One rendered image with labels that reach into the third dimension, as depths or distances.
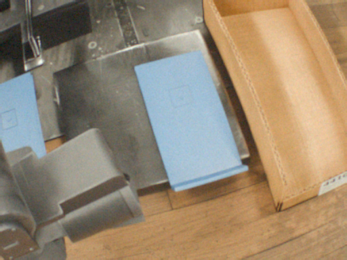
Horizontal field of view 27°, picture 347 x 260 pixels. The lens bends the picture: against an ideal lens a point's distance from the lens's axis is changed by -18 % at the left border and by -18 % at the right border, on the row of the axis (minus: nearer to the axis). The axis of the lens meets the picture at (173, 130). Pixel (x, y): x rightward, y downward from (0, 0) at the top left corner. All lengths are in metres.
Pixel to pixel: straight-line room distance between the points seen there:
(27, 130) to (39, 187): 0.27
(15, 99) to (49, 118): 0.10
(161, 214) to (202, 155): 0.07
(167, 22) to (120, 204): 0.43
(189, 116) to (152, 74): 0.06
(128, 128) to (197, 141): 0.07
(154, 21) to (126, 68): 0.08
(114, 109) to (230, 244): 0.18
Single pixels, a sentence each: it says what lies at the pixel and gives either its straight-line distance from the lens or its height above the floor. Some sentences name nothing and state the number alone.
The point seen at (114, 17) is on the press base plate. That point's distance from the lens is 0.94.
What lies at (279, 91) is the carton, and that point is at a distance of 0.87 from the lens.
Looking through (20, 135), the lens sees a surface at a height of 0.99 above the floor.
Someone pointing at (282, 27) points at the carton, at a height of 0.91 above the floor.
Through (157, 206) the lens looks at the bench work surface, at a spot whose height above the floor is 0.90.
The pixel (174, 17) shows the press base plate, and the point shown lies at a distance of 0.93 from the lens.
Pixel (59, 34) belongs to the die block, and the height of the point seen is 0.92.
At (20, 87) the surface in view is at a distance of 0.80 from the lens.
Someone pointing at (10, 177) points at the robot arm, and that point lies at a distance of 0.47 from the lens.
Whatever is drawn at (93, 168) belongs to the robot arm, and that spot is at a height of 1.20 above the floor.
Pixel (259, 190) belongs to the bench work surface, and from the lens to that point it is 0.83.
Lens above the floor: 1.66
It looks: 62 degrees down
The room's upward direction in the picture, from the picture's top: 4 degrees counter-clockwise
